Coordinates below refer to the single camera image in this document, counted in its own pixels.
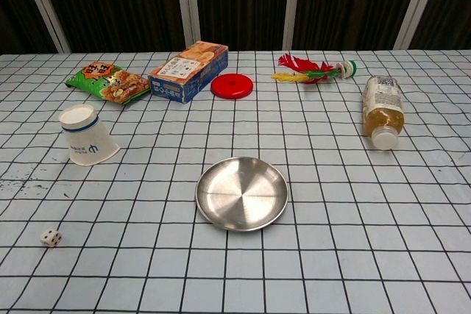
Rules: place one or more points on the white paper cup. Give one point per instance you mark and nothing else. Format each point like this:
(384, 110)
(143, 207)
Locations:
(86, 137)

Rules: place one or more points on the white die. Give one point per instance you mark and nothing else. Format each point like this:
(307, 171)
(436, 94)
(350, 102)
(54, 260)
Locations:
(50, 237)

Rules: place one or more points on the red round plastic disc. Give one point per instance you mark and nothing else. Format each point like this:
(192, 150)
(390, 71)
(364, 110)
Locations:
(232, 86)

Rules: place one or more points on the stainless steel round plate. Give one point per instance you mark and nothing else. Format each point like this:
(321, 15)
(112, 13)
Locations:
(239, 196)

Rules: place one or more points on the blue biscuit box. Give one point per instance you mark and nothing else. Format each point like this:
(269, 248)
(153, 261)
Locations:
(184, 71)

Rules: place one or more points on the colourful feather shuttlecock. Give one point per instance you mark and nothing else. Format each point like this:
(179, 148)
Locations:
(315, 73)

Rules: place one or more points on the green snack bag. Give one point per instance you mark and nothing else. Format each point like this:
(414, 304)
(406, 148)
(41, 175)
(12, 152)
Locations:
(106, 82)

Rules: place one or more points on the plastic tea bottle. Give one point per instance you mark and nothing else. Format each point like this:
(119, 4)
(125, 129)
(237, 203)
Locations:
(382, 115)

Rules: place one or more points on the white metal frame post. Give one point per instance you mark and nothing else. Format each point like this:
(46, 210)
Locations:
(43, 7)
(418, 5)
(294, 1)
(187, 1)

